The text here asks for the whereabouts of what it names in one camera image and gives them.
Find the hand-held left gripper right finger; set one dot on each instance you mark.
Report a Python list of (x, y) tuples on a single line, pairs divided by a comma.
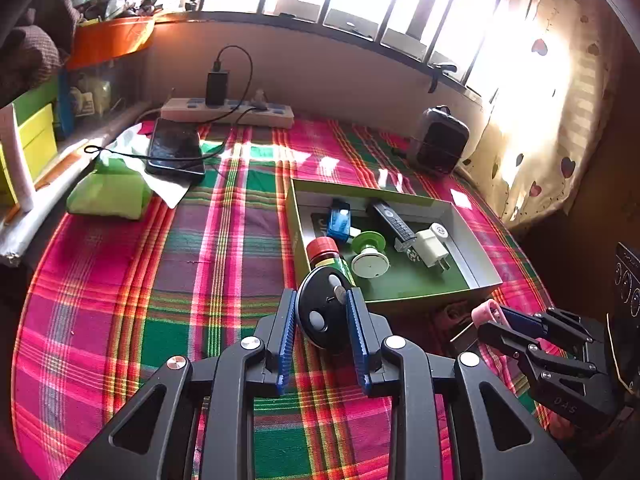
[(357, 345)]

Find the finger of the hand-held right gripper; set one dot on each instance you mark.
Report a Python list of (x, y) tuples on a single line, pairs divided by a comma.
[(570, 390), (522, 321)]

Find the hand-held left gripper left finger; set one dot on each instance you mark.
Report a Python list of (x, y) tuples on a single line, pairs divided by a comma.
[(286, 345)]

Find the pink plastic clip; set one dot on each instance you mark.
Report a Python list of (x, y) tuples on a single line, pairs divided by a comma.
[(485, 312)]

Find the black disc with metal caps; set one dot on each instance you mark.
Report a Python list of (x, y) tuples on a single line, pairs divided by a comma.
[(322, 310)]

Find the green round spool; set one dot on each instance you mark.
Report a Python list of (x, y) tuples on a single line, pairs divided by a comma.
[(370, 262)]

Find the green cardboard box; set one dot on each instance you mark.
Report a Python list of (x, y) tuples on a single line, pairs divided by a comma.
[(425, 287)]

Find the white plug adapter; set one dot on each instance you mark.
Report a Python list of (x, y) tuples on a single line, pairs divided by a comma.
[(429, 250)]

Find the blue translucent usb device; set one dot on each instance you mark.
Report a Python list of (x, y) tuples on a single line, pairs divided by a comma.
[(339, 220)]

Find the black remote control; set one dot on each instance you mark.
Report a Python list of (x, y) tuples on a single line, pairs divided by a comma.
[(392, 222)]

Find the silver metal clip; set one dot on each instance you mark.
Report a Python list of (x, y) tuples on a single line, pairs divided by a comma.
[(464, 340)]

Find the dark red cloth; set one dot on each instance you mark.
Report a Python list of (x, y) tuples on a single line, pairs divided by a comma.
[(452, 316)]

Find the red lid brown bottle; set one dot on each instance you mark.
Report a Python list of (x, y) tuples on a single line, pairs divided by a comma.
[(325, 252)]

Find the small white round cap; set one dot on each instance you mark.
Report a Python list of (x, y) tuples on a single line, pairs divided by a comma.
[(439, 230)]

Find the small white paper slip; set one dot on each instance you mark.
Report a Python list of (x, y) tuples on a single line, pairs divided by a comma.
[(460, 198)]

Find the plaid blanket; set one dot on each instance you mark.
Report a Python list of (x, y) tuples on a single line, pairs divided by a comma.
[(150, 310)]

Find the white tissue paper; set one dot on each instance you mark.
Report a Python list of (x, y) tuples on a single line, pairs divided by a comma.
[(172, 187)]

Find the black grey portable speaker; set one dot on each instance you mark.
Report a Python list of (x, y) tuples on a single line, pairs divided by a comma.
[(442, 142)]

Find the cream heart print curtain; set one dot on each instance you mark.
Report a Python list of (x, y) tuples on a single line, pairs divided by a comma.
[(545, 125)]

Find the black smartphone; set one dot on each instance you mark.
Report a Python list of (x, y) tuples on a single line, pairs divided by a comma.
[(176, 147)]

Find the green cloth pouch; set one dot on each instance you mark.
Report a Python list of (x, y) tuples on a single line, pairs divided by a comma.
[(107, 192)]

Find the white power strip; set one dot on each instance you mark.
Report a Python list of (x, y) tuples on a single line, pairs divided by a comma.
[(200, 110)]

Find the black charger brick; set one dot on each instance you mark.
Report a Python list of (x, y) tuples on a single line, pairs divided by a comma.
[(218, 89)]

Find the clear plastic storage box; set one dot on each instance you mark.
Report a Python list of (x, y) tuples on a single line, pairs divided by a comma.
[(97, 92)]

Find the yellow box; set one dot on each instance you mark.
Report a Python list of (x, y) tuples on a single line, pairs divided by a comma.
[(35, 142)]

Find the white tube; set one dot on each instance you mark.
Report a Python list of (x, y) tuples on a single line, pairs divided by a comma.
[(17, 165)]

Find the orange plastic bin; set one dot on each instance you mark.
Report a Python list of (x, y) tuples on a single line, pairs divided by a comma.
[(112, 40)]

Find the brown checked cloth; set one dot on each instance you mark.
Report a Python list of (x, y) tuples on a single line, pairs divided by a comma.
[(27, 62)]

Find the pile of grey clutter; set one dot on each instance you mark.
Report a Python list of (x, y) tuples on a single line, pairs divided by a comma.
[(105, 0)]

